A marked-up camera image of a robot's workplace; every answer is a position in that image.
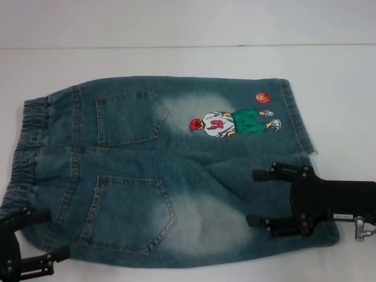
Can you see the silver metal connector fitting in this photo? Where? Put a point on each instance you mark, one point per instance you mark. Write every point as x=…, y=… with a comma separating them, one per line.
x=359, y=229

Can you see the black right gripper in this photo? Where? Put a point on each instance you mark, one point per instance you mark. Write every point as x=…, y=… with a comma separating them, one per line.
x=329, y=199

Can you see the blue denim shorts with embroidery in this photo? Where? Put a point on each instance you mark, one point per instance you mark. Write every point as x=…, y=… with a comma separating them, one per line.
x=138, y=182

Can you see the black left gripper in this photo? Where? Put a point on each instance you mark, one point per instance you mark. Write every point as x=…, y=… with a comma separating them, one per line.
x=11, y=249

